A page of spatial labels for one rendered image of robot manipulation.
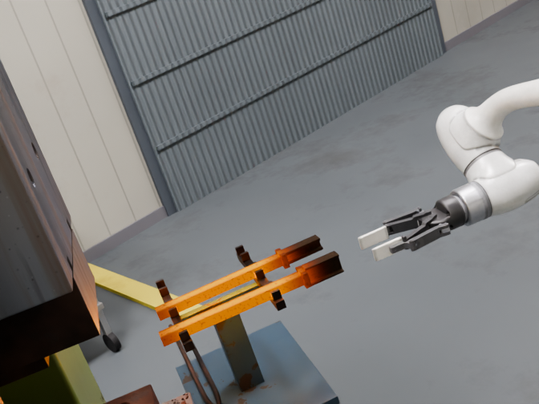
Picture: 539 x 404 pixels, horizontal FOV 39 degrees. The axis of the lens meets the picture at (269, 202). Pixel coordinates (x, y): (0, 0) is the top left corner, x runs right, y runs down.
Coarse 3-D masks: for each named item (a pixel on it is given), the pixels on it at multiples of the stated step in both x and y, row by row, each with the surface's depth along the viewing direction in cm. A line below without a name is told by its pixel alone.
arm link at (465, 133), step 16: (496, 96) 169; (512, 96) 165; (528, 96) 162; (448, 112) 180; (464, 112) 176; (480, 112) 172; (496, 112) 170; (448, 128) 178; (464, 128) 174; (480, 128) 172; (496, 128) 173; (448, 144) 178; (464, 144) 174; (480, 144) 173; (496, 144) 175; (464, 160) 175
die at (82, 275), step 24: (72, 240) 114; (72, 264) 106; (24, 312) 101; (48, 312) 102; (72, 312) 103; (96, 312) 110; (0, 336) 101; (24, 336) 102; (48, 336) 103; (72, 336) 104; (96, 336) 105; (0, 360) 102; (24, 360) 103
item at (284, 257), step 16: (304, 240) 177; (272, 256) 176; (288, 256) 175; (304, 256) 176; (240, 272) 173; (208, 288) 171; (224, 288) 171; (176, 304) 169; (192, 304) 170; (160, 320) 168
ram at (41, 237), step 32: (0, 64) 112; (0, 96) 100; (0, 128) 90; (0, 160) 90; (32, 160) 106; (0, 192) 91; (32, 192) 95; (0, 224) 92; (32, 224) 93; (64, 224) 112; (0, 256) 93; (32, 256) 94; (64, 256) 101; (0, 288) 94; (32, 288) 95; (64, 288) 96
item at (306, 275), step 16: (336, 256) 164; (304, 272) 162; (320, 272) 165; (336, 272) 165; (272, 288) 162; (288, 288) 162; (224, 304) 162; (240, 304) 160; (256, 304) 161; (192, 320) 160; (208, 320) 159; (224, 320) 160; (160, 336) 157; (176, 336) 158
